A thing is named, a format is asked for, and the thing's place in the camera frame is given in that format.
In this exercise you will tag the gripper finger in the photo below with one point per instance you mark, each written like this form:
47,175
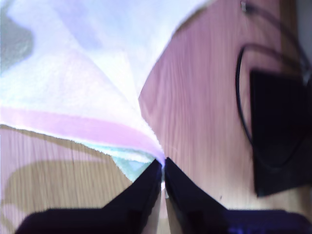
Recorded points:
141,195
185,195

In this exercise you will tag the white pastel striped tea towel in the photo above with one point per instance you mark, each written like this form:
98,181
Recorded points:
73,73

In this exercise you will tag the black Huawei monitor on stand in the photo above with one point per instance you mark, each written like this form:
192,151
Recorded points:
280,134

